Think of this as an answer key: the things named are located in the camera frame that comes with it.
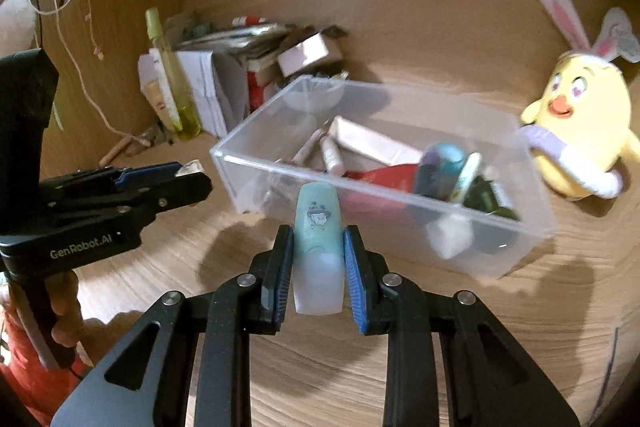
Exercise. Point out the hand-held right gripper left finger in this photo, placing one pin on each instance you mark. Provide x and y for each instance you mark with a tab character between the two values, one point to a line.
285	272

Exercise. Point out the clear plastic storage box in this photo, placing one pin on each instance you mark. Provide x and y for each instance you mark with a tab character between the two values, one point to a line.
500	142

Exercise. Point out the small black box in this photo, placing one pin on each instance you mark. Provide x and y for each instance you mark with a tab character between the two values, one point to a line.
332	32

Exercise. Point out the yellow chick plush toy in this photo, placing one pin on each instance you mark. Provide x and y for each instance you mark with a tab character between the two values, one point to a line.
585	127

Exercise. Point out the white tape roll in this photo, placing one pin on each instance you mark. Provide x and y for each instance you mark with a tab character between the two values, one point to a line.
450	237

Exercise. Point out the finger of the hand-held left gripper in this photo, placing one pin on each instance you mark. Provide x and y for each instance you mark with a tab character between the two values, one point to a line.
190	189
140	174

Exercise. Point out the white fluffy pompom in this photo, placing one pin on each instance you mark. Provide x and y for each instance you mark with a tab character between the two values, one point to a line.
15	24

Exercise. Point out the small mint bottle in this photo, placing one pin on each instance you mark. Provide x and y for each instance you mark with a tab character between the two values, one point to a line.
317	247

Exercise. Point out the white folded paper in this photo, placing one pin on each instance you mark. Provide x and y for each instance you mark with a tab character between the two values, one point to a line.
205	92

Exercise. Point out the stack of booklets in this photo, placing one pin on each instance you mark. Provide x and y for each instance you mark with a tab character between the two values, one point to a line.
240	39

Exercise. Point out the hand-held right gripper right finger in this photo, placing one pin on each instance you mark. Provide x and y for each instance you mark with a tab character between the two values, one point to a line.
352	277

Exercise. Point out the small silver packet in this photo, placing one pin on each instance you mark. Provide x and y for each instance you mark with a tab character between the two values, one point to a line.
192	168

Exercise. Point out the small white box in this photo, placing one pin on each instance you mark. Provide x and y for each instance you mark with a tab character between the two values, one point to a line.
307	52

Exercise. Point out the red paper packet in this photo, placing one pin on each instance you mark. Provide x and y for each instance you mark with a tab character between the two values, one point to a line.
385	179

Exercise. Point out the teal tape roll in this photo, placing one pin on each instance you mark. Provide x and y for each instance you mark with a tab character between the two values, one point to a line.
445	167

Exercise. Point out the red cloth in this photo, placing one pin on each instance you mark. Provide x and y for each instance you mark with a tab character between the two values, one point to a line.
25	372

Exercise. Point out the red white carton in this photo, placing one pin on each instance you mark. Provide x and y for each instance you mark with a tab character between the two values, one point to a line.
260	92

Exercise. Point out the dark green spray bottle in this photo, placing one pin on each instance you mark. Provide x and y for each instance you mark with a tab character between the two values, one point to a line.
487	199

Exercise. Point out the person's left hand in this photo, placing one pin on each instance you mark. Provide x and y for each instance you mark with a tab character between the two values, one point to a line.
65	307

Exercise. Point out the red white marker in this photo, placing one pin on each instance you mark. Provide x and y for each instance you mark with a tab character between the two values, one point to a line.
250	19

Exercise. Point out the yellow-green spray bottle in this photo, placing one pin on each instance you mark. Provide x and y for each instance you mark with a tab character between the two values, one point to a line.
175	92

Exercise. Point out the clear plastic bowl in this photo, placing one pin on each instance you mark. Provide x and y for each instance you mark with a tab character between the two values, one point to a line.
315	94

